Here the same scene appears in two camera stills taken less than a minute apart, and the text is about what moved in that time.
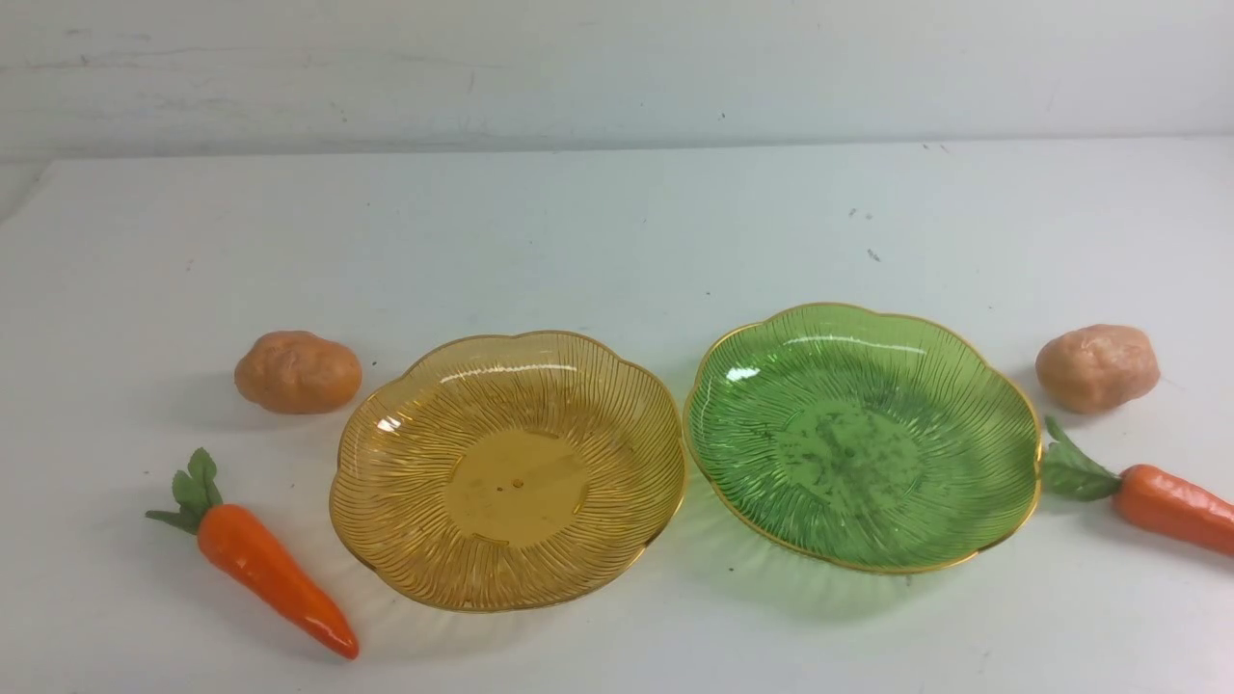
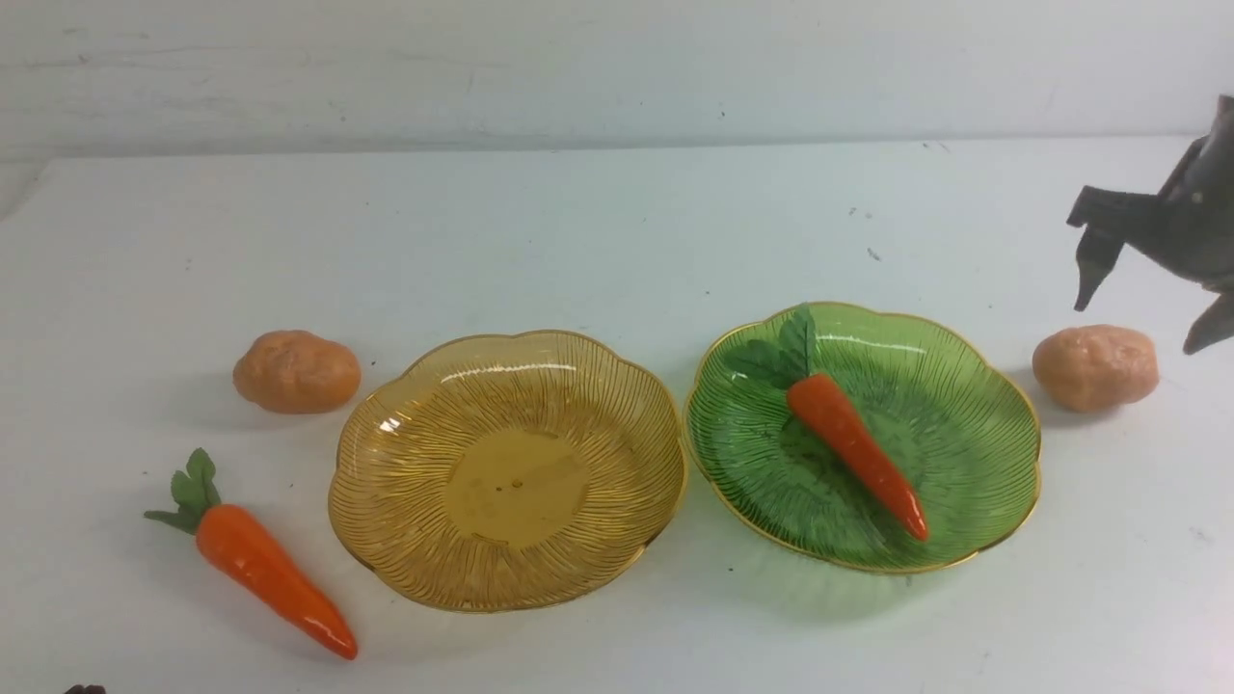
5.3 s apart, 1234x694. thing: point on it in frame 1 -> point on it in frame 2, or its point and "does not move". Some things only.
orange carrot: x=233 y=545 does not move
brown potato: x=297 y=372 does not move
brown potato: x=1097 y=367 does not move
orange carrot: x=1159 y=502 -> x=820 y=406
